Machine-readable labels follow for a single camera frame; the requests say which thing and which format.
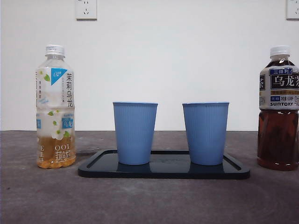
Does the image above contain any jasmine tea bottle white label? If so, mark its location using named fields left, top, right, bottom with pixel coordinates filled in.
left=35, top=44, right=77, bottom=169

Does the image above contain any dark oolong tea bottle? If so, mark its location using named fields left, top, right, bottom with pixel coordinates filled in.
left=256, top=45, right=299, bottom=171

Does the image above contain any blue ribbed plastic cup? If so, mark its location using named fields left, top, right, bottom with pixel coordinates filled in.
left=182, top=101, right=230, bottom=166
left=112, top=101, right=159, bottom=166

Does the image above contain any dark blue rectangular tray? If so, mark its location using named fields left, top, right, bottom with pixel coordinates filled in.
left=78, top=149, right=251, bottom=180

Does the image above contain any white wall socket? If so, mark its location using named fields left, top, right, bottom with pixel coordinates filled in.
left=286, top=0, right=299, bottom=20
left=75, top=0, right=98, bottom=21

